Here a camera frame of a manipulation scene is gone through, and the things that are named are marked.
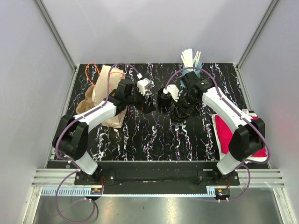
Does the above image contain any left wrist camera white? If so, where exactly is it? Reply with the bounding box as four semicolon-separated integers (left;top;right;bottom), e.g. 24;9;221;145
137;73;152;96

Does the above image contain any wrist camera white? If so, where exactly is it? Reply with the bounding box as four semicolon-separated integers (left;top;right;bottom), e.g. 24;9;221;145
163;84;179;102
137;73;152;96

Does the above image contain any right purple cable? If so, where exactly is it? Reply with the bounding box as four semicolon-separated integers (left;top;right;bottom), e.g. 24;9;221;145
164;67;271;203

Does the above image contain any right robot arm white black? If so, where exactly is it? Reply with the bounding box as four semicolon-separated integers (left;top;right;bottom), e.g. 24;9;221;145
163;71;265;185

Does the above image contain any red folded cloth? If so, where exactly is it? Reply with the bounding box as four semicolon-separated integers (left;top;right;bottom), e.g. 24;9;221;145
214;114;268;158

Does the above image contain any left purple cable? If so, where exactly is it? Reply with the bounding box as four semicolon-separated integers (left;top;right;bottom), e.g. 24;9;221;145
55;62;143;223

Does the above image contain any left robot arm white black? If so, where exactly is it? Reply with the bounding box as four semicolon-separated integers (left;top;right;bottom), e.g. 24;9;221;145
52;78;155;185

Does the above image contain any aluminium front rail frame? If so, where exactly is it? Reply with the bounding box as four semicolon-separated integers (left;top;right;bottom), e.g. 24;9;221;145
23;168;298;224

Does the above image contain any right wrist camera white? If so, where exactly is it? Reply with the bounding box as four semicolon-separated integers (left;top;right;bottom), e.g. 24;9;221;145
163;84;179;102

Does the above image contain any brown paper takeout bag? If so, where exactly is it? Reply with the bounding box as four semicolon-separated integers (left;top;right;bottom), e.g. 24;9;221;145
84;62;126;129

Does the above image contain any white tray under cloth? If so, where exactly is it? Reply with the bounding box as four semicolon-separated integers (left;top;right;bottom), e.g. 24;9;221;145
211;110;269;165

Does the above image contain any black ribbed cup with lid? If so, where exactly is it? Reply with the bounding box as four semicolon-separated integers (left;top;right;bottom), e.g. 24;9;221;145
157;87;173;109

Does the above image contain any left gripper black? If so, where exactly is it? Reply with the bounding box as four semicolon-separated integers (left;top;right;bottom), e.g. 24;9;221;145
125;84;156;114

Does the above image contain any purple cable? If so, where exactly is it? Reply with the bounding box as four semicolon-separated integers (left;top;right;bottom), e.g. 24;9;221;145
55;62;143;223
164;67;271;203

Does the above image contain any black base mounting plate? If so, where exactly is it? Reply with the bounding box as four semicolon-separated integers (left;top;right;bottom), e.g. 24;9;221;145
74;161;240;195

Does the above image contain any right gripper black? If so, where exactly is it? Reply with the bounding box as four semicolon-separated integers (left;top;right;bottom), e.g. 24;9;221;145
171;93;199;118

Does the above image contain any light blue cup holder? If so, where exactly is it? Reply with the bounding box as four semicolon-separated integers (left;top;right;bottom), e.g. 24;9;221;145
181;62;202;77

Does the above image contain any cardboard cup carrier left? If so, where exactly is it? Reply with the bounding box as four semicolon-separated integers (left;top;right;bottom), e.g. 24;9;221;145
75;86;95;114

